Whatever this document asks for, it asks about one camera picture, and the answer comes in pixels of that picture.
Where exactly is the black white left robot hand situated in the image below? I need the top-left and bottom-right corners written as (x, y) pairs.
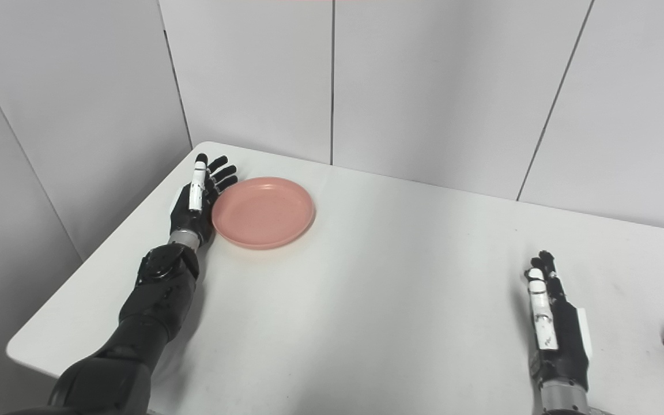
top-left (169, 153), bottom-right (239, 246)

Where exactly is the pink round plate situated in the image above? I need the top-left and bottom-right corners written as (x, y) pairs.
top-left (212, 176), bottom-right (316, 250)

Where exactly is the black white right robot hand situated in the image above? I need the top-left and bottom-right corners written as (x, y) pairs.
top-left (523, 250), bottom-right (593, 393)

